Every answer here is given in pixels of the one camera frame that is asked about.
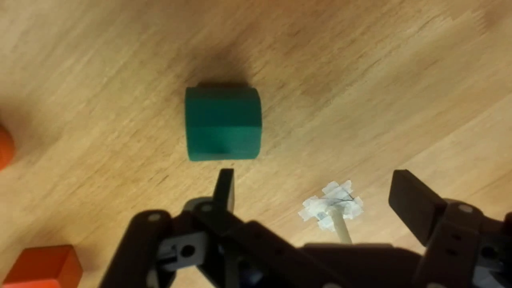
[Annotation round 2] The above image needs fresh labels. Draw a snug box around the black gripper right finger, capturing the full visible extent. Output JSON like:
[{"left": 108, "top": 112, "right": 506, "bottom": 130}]
[{"left": 389, "top": 170, "right": 447, "bottom": 247}]

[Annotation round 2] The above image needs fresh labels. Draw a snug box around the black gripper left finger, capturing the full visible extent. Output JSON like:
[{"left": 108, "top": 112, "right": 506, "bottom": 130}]
[{"left": 213, "top": 168, "right": 236, "bottom": 212}]

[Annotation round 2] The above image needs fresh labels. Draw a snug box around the green wooden block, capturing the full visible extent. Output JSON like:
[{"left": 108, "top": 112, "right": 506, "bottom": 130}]
[{"left": 186, "top": 87, "right": 263, "bottom": 162}]

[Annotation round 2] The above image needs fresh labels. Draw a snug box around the red-orange wooden cube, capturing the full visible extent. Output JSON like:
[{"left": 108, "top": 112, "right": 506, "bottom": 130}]
[{"left": 2, "top": 245, "right": 84, "bottom": 288}]

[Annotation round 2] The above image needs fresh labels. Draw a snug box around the orange cylindrical block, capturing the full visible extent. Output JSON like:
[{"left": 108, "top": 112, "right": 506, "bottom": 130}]
[{"left": 0, "top": 127, "right": 17, "bottom": 170}]

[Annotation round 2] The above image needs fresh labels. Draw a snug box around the white marker stick far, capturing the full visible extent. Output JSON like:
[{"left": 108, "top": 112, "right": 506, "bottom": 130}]
[{"left": 300, "top": 181, "right": 364, "bottom": 245}]

